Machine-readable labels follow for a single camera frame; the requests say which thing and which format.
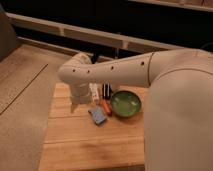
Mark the black striped object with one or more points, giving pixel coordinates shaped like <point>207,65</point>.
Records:
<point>106,91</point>

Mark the white wooden rail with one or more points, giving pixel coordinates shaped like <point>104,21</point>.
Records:
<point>89,35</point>

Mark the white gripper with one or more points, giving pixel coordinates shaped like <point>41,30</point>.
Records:
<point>79,94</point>

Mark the orange carrot toy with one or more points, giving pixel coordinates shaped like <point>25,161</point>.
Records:
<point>106,107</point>

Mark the blue sponge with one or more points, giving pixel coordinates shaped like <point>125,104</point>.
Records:
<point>97,115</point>

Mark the green ceramic bowl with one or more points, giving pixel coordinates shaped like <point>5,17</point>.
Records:
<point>125,103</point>

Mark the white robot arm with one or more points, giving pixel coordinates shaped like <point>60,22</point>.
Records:
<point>178,111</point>

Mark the white bottle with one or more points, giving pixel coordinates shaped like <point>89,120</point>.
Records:
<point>95,93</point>

